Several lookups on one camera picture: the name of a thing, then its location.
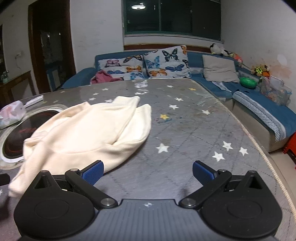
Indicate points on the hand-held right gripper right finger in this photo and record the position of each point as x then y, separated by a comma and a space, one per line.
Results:
203, 172

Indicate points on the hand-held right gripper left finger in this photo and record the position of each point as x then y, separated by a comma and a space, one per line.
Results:
92, 172

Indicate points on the cream sweatshirt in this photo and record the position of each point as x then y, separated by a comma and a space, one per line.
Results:
92, 129

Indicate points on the round black induction cooktop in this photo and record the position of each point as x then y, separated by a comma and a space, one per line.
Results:
18, 139

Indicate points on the blue sectional sofa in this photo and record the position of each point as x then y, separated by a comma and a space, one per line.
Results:
254, 104

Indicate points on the red plastic stool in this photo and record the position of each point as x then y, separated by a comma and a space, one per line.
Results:
291, 148

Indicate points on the pink cloth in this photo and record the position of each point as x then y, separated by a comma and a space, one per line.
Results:
101, 77

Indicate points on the soft tissue pack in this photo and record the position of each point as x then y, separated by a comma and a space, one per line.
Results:
11, 113

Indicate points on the green bowl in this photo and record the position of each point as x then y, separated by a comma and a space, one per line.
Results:
247, 82

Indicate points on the plain beige cushion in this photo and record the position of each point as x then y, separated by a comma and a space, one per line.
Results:
219, 68

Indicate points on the wide butterfly print pillow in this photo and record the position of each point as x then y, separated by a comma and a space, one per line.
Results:
120, 67

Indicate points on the square butterfly print pillow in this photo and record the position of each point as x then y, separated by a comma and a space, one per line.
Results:
166, 62

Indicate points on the yellow and orange plush toys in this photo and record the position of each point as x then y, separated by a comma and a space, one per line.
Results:
261, 70

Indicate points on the wooden side table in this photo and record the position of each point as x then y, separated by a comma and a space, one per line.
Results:
13, 83

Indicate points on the small orange plush toy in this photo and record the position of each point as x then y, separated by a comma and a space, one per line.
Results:
235, 56

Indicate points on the black and white plush toy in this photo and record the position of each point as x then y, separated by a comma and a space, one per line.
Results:
217, 49

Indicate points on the dark wooden doorway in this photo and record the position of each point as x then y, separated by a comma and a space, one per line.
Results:
50, 46

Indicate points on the green framed window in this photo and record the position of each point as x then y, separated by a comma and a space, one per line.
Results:
173, 16

